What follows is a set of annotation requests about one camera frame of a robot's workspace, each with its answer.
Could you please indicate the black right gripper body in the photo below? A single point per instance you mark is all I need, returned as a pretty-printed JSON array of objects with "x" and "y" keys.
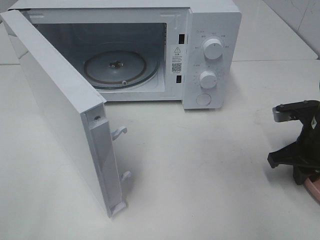
[{"x": 308, "y": 151}]

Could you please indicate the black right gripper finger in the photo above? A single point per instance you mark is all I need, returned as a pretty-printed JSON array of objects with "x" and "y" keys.
[
  {"x": 303, "y": 111},
  {"x": 289, "y": 155}
]

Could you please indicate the pink round plate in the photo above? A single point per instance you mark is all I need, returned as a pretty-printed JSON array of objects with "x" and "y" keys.
[{"x": 313, "y": 187}]

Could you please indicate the white round door-release button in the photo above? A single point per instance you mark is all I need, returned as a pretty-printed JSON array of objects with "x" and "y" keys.
[{"x": 203, "y": 99}]

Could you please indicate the white microwave door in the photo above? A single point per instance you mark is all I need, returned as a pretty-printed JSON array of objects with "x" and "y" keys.
[{"x": 74, "y": 110}]

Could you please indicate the white lower timer knob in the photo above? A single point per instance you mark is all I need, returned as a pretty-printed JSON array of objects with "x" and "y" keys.
[{"x": 208, "y": 79}]

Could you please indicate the white upper power knob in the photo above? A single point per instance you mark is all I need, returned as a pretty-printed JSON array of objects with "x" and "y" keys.
[{"x": 213, "y": 48}]

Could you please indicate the white microwave oven body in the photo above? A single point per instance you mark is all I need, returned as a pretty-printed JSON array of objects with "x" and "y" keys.
[{"x": 82, "y": 29}]

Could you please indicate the white warning label sticker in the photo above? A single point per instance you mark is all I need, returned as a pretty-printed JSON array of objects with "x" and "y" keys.
[{"x": 177, "y": 58}]

